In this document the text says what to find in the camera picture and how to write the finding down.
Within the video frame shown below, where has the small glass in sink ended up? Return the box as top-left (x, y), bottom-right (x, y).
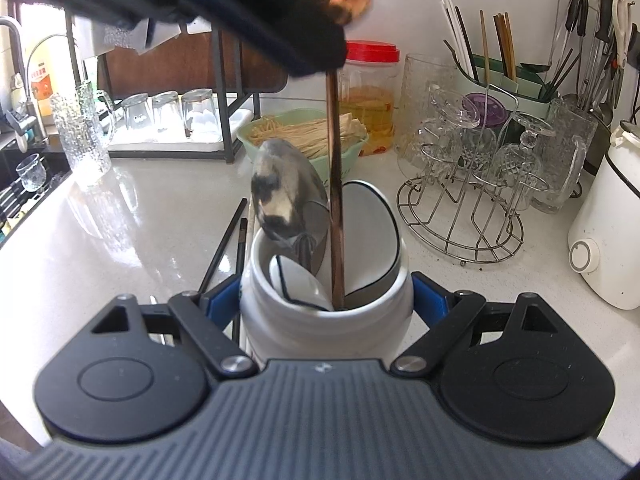
top-left (15, 153), bottom-right (47, 193)

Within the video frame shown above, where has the wooden cutting board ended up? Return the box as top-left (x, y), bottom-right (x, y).
top-left (98, 32), bottom-right (288, 99)

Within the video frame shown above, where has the green plastic basket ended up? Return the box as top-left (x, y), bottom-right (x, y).
top-left (236, 108), bottom-right (369, 185)

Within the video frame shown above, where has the upturned glass tumbler right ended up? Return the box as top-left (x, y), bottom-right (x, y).
top-left (181, 89), bottom-right (219, 136)

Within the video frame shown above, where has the black chopstick plain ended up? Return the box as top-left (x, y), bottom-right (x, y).
top-left (198, 197), bottom-right (248, 294)

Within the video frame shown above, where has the textured glass pitcher right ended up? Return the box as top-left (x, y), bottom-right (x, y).
top-left (532, 99), bottom-right (598, 214)

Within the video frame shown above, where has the white rack drip tray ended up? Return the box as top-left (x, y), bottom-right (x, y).
top-left (108, 126), bottom-right (224, 152)

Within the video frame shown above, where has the red lid plastic jar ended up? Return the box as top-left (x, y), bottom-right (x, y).
top-left (338, 40), bottom-right (400, 156)

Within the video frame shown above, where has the white ceramic mug jar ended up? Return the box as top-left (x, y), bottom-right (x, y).
top-left (240, 228), bottom-right (413, 363)

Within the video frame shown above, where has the purple lid glass cup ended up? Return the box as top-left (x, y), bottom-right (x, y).
top-left (462, 92), bottom-right (509, 128)

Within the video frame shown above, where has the white ceramic soup spoon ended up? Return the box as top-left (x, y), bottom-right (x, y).
top-left (343, 181), bottom-right (400, 307)

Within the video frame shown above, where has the green utensil holder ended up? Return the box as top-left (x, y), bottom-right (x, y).
top-left (454, 54), bottom-right (550, 119)

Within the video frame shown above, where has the upturned glass tumbler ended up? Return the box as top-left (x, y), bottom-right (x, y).
top-left (181, 89), bottom-right (219, 136)
top-left (120, 93), bottom-right (152, 132)
top-left (151, 90), bottom-right (183, 132)

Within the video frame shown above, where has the textured glass jug behind rack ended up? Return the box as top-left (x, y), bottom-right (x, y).
top-left (393, 53), bottom-right (457, 179)

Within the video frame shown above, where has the wire cup rack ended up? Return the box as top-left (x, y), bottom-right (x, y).
top-left (396, 89), bottom-right (550, 266)

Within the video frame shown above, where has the bundle of dry noodles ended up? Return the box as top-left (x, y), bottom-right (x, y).
top-left (248, 113), bottom-right (368, 159)

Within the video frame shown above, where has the black dish rack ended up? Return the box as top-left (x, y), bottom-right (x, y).
top-left (72, 18), bottom-right (260, 162)

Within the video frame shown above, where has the black chopstick brown band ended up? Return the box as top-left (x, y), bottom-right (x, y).
top-left (231, 217), bottom-right (248, 344)

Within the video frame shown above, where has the large steel spoon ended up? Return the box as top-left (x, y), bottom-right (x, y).
top-left (250, 139), bottom-right (330, 275)

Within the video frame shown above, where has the upturned glass tumbler left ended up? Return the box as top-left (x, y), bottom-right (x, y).
top-left (120, 93), bottom-right (152, 132)

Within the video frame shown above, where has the orange detergent bottle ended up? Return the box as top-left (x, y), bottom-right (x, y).
top-left (27, 34), bottom-right (68, 124)

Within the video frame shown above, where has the copper small spoon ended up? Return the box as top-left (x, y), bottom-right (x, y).
top-left (316, 0), bottom-right (371, 310)

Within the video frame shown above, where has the textured glass pitcher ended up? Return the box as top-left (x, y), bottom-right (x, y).
top-left (532, 99), bottom-right (598, 214)
top-left (51, 80), bottom-right (116, 186)

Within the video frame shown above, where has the upturned glass tumbler middle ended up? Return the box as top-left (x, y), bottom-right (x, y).
top-left (151, 90), bottom-right (183, 132)

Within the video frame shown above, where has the white electric cooking pot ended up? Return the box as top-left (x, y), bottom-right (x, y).
top-left (567, 120), bottom-right (640, 310)

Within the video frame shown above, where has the chrome kitchen faucet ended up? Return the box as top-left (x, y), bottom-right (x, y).
top-left (1, 15), bottom-right (48, 145)

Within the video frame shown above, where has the textured glass pitcher left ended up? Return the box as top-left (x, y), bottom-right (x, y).
top-left (51, 80), bottom-right (116, 186)

